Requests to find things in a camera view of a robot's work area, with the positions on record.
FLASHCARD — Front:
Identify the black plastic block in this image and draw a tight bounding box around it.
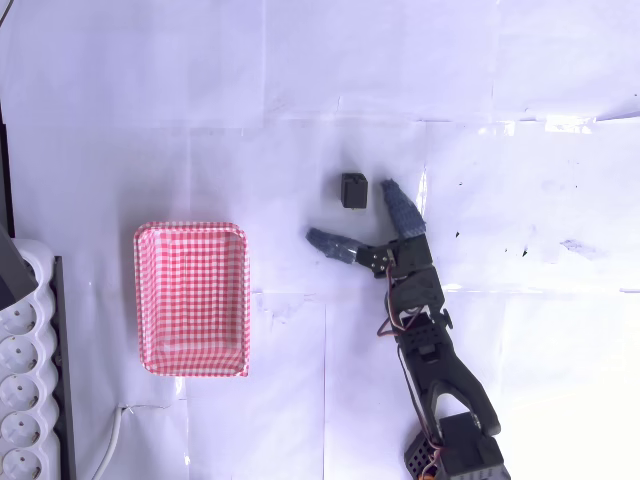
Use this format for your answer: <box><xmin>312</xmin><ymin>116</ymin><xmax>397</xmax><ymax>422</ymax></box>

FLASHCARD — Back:
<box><xmin>341</xmin><ymin>172</ymin><xmax>370</xmax><ymax>211</ymax></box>

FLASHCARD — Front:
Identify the red checkered paper tray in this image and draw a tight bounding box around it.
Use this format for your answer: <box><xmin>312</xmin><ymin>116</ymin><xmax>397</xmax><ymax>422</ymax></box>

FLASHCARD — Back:
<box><xmin>133</xmin><ymin>221</ymin><xmax>251</xmax><ymax>379</ymax></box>

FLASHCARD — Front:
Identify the black edge strip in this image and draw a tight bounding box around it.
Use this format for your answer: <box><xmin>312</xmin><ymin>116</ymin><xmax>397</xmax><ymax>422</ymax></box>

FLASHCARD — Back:
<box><xmin>49</xmin><ymin>255</ymin><xmax>78</xmax><ymax>480</ymax></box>

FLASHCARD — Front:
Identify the dark grey plug adapter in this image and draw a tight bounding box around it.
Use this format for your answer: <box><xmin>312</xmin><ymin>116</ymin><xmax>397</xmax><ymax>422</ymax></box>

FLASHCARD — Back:
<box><xmin>0</xmin><ymin>219</ymin><xmax>39</xmax><ymax>312</ymax></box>

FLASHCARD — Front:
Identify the black vertical bar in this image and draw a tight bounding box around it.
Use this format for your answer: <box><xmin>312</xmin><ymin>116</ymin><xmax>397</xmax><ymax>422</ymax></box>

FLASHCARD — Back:
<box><xmin>0</xmin><ymin>102</ymin><xmax>16</xmax><ymax>240</ymax></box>

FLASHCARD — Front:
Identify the white power strip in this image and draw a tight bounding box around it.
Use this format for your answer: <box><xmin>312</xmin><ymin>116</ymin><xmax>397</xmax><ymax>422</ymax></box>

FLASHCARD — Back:
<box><xmin>0</xmin><ymin>238</ymin><xmax>61</xmax><ymax>480</ymax></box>

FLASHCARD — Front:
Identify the red white servo wire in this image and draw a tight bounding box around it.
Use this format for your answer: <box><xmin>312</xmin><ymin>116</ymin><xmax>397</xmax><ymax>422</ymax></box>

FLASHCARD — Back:
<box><xmin>375</xmin><ymin>259</ymin><xmax>409</xmax><ymax>346</ymax></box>

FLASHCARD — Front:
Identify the white power cable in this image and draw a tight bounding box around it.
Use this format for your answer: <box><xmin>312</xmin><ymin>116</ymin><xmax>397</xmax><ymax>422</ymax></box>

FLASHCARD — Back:
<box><xmin>91</xmin><ymin>405</ymin><xmax>127</xmax><ymax>480</ymax></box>

